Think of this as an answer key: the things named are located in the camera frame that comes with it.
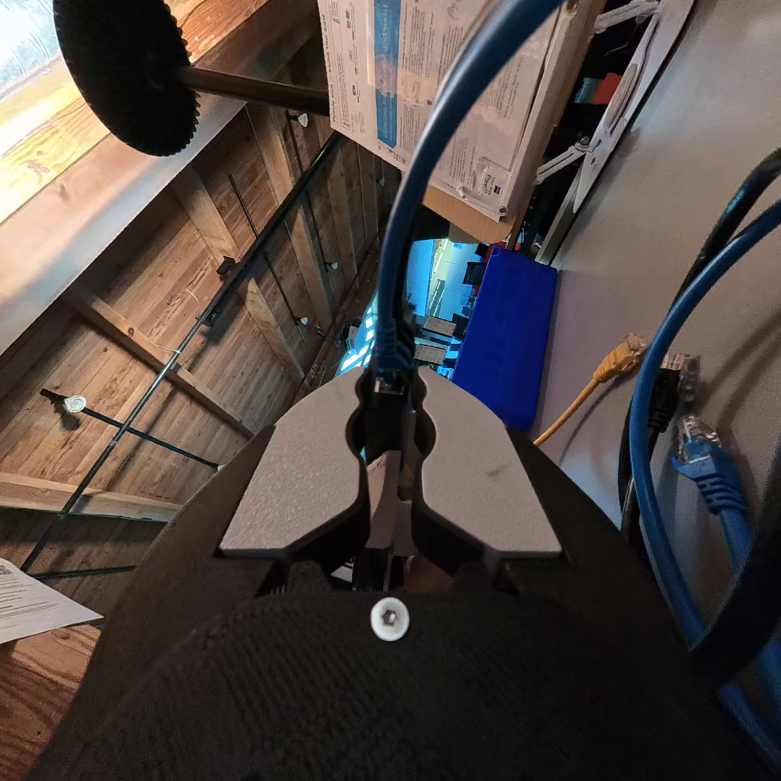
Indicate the metal ceiling pipe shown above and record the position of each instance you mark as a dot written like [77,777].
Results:
[149,396]

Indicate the white printed board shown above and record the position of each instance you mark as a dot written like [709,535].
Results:
[634,91]

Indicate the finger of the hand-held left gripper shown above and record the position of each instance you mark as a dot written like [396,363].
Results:
[384,512]

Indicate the person's left hand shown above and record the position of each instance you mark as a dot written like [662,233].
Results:
[427,576]

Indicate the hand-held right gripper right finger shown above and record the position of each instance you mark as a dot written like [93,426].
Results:
[482,482]

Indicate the white metal bracket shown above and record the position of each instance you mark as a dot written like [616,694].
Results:
[564,157]
[616,18]

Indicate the blue plastic bin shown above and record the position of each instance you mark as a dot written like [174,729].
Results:
[506,341]

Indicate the white paper sheet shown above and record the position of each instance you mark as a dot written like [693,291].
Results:
[36,601]

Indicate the large ceiling spotlight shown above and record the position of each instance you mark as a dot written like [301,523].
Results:
[76,404]

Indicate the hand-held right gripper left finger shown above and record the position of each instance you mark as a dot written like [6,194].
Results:
[293,482]

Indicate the large paned window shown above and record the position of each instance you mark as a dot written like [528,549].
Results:
[365,335]

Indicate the wooden panel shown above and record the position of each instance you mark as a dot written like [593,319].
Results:
[30,701]

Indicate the black network switch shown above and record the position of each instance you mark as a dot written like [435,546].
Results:
[378,427]

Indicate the red box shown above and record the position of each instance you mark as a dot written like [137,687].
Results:
[607,88]

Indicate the grey desk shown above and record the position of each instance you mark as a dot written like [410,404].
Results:
[610,274]

